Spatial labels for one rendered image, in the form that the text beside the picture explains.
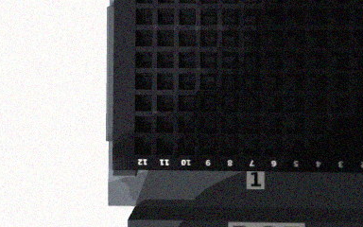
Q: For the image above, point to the black well plate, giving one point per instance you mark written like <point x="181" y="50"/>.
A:
<point x="223" y="85"/>

